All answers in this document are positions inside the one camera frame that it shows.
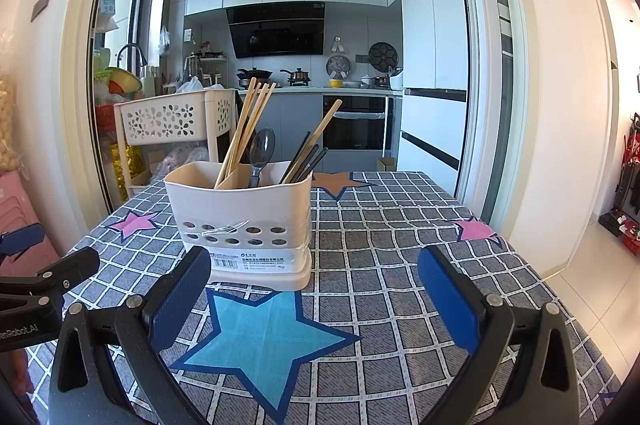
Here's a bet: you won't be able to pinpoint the dark kitchen faucet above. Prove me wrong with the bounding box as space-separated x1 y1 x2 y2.
117 44 148 68

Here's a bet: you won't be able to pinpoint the dark translucent spoon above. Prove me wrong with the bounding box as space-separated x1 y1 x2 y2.
248 128 277 190

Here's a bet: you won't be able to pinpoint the small cooking pot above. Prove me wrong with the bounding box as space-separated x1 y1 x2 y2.
280 67 312 86

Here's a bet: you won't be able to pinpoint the black range hood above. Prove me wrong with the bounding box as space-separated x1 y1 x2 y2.
226 1 327 59

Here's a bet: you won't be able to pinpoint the bag of pale round snacks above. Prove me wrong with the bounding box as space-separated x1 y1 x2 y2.
0 72 23 173

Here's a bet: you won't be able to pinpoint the white perforated storage cart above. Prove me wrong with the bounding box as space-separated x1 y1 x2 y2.
114 89 237 200

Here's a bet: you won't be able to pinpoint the round grey steamer rack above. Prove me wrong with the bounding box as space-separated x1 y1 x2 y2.
326 55 352 80

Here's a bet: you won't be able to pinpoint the pink box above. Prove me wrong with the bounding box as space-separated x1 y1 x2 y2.
0 170 58 278

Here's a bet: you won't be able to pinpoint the coat rack with red bags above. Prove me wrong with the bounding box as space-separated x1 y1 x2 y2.
597 112 640 256

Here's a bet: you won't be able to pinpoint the white plastic utensil holder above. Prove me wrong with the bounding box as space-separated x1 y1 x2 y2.
163 161 313 292

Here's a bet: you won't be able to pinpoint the white refrigerator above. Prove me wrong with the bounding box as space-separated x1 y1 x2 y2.
396 0 469 200

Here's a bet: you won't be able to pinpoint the grey base cabinet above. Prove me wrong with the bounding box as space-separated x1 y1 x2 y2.
235 94 325 173

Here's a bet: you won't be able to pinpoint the round black moulded pan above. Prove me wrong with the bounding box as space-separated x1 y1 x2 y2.
368 41 398 70

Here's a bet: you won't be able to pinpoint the black built-in oven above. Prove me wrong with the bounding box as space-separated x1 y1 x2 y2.
322 95 393 152

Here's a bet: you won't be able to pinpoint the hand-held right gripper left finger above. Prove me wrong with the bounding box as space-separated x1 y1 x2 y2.
47 246 213 425

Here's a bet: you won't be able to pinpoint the grey checked star tablecloth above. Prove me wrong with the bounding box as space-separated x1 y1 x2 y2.
20 171 621 425

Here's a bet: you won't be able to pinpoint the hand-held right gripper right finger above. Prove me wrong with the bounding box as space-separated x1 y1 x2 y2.
417 246 583 425

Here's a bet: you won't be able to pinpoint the black wok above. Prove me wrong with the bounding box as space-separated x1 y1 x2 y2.
236 67 274 86

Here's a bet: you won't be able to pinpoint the gold foil bag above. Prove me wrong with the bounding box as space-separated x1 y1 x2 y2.
111 144 143 188

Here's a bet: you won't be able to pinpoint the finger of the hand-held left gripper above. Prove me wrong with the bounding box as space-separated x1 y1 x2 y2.
0 246 102 306
0 223 46 257

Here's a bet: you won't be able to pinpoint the green and yellow colanders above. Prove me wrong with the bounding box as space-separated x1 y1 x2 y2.
95 67 143 96

